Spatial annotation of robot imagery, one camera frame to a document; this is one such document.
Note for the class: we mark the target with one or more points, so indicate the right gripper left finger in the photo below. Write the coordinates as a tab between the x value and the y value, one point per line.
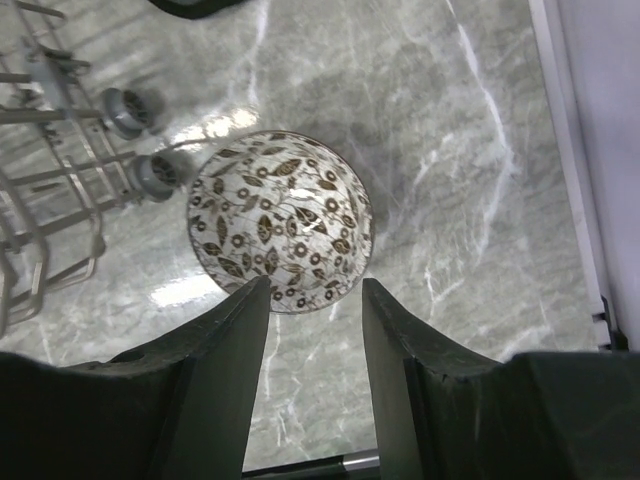
177	407

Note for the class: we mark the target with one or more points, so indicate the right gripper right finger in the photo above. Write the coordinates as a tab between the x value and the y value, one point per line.
443	411

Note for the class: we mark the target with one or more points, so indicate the black leaf pattern bowl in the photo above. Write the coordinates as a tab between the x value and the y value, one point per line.
282	205

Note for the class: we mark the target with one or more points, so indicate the grey wire dish rack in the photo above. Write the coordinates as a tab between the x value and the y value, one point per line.
52	227

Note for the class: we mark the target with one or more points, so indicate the dark grey folded cloth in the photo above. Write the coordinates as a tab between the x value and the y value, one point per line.
194	9

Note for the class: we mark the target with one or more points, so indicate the aluminium frame rail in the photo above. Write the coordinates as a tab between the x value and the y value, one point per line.
460	119

